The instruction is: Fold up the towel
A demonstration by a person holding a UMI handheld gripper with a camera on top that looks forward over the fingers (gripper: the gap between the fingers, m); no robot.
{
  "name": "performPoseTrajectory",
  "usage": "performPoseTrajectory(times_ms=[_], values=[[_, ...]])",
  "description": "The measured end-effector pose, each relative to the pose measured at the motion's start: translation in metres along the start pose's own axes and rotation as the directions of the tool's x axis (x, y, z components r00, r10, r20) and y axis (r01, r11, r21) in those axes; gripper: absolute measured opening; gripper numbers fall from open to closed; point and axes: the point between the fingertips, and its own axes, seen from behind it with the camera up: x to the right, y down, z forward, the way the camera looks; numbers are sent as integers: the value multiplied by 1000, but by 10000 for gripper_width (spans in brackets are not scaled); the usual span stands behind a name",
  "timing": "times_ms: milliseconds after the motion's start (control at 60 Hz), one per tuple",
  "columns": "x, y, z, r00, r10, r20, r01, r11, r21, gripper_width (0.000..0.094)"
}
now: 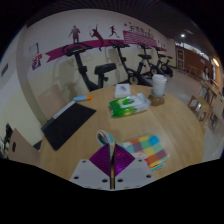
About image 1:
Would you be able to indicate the purple and orange wall posters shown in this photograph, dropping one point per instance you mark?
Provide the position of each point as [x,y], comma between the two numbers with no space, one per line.
[35,56]

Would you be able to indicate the small white tissue pack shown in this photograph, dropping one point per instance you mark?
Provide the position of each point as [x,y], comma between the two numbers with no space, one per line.
[122,90]

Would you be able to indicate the round wooden coaster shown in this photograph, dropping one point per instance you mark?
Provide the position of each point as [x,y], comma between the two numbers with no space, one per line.
[156,101]

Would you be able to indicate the dark wall sign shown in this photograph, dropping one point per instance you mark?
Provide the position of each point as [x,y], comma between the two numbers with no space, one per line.
[4,70]

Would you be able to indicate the person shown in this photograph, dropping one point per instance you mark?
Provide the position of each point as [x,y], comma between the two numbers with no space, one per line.
[206,73]

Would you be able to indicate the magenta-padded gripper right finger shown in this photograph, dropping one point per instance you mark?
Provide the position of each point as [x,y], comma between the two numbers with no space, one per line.
[133,175]

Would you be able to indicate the black exercise bike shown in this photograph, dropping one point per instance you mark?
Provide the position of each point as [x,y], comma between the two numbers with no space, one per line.
[165,66]
[125,65]
[81,71]
[148,63]

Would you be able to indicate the ceiling lights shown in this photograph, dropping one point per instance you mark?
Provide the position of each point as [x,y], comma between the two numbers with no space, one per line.
[182,35]

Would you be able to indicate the multicolour checkered towel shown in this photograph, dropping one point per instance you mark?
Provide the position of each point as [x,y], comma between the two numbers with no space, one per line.
[150,150]

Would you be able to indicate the white lidded cup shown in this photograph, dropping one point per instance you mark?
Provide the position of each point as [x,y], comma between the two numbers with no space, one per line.
[159,85]

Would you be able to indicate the blue and orange tube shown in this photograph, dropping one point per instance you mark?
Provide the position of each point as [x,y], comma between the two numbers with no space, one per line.
[82,97]

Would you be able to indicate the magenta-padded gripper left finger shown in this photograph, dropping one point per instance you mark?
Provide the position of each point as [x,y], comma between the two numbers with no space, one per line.
[91,175]

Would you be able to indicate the green wet wipes pack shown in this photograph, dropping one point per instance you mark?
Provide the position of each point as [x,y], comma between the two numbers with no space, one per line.
[128,105]

